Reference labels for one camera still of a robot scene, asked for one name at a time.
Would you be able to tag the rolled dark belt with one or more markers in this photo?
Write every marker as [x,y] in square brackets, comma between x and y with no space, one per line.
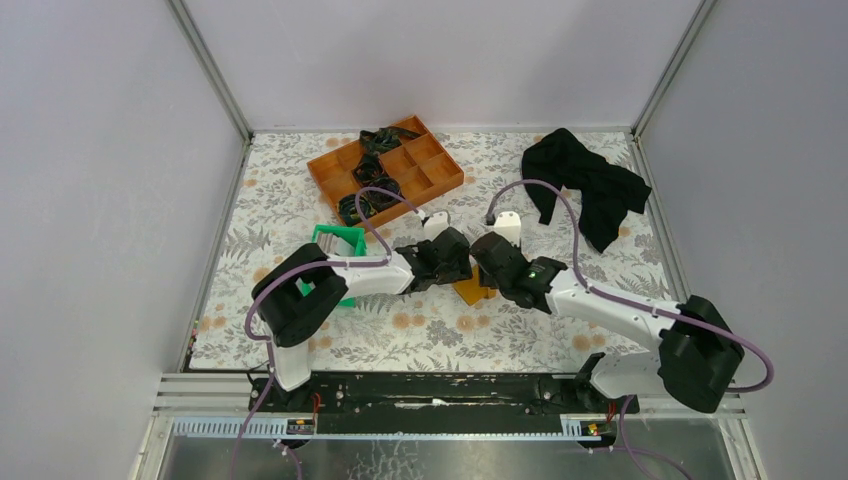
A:
[385,192]
[351,208]
[368,170]

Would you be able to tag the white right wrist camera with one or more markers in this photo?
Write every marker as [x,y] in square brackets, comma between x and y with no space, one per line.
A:
[508,225]

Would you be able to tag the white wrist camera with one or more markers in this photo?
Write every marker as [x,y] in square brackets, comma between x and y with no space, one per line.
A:
[508,225]
[433,225]

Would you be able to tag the green plastic bin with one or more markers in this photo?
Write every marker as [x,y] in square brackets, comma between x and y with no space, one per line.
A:
[339,240]

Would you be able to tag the orange leather card holder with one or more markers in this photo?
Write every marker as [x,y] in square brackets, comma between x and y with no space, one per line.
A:
[471,291]

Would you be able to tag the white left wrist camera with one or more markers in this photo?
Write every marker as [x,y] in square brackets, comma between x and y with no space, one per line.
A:
[433,225]

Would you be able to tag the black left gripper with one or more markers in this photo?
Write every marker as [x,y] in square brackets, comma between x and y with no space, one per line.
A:
[459,272]

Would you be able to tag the wooden compartment tray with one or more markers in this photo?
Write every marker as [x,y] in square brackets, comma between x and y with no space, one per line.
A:
[404,158]

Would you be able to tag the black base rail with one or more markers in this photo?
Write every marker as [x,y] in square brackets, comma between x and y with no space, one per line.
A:
[438,403]

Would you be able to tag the black cloth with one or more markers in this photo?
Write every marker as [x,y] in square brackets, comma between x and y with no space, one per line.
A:
[608,192]

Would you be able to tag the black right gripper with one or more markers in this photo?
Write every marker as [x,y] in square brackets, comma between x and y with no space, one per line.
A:
[485,280]

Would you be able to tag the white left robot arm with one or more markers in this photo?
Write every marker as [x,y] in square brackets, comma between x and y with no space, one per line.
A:
[292,302]

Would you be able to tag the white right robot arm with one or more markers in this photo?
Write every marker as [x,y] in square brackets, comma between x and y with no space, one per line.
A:
[686,349]

